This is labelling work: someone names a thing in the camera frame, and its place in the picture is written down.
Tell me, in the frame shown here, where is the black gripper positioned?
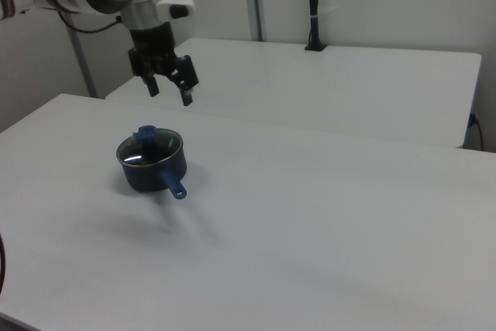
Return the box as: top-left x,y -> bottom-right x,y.
128,22 -> 201,108

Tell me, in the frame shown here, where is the dark saucepan with blue handle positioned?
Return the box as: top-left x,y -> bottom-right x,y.
115,129 -> 188,202

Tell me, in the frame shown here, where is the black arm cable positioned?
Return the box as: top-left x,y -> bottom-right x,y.
57,9 -> 129,35

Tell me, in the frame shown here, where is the thick black cable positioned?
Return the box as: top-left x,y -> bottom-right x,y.
0,231 -> 9,298

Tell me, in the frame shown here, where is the glass lid with blue knob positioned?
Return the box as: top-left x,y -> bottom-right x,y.
117,125 -> 183,167

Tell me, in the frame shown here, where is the white side table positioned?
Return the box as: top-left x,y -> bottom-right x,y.
105,37 -> 483,150

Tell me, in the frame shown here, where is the black cable with blue plug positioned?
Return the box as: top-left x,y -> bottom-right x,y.
469,112 -> 486,151

